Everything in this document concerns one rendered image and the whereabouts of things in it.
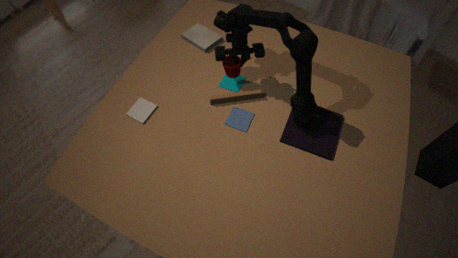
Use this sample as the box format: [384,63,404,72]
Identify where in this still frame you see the red cup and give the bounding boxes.
[222,55,241,78]

